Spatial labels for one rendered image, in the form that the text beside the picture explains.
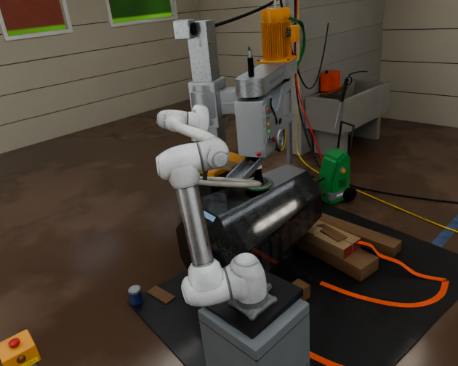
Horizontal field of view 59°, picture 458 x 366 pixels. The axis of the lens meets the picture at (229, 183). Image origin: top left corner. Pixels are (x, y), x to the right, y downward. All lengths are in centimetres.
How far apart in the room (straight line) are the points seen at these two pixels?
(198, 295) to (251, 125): 142
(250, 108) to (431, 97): 498
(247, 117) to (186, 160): 125
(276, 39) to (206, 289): 219
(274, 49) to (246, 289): 211
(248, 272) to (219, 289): 15
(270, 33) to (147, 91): 649
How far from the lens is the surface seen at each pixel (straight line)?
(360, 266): 351
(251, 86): 281
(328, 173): 456
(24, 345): 182
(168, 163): 172
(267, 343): 195
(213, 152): 171
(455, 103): 739
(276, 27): 340
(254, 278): 190
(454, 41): 726
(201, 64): 364
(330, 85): 603
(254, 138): 293
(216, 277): 188
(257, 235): 293
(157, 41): 977
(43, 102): 861
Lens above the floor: 220
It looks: 24 degrees down
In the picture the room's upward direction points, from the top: 6 degrees counter-clockwise
